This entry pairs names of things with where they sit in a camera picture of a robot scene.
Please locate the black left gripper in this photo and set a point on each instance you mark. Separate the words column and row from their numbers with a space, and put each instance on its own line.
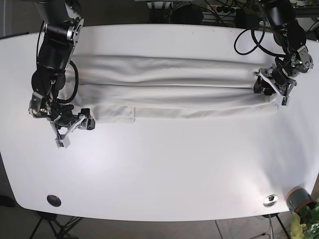
column 279, row 81

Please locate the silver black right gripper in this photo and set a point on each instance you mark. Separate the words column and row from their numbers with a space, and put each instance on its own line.
column 59, row 113

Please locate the white graphic T-shirt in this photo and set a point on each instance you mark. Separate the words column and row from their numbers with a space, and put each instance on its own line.
column 123, row 89

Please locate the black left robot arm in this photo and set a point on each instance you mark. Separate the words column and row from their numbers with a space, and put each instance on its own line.
column 279, row 17

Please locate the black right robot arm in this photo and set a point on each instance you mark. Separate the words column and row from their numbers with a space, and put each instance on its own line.
column 61, row 27

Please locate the black table grommet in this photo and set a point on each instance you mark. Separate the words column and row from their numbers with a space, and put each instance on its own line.
column 54, row 200

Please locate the black tripod stand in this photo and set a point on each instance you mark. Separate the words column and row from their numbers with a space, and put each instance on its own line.
column 60, row 231

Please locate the silver table grommet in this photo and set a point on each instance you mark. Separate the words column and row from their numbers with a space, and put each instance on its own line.
column 270, row 201

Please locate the potted green plant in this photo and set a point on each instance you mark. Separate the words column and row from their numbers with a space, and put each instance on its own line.
column 305, row 214

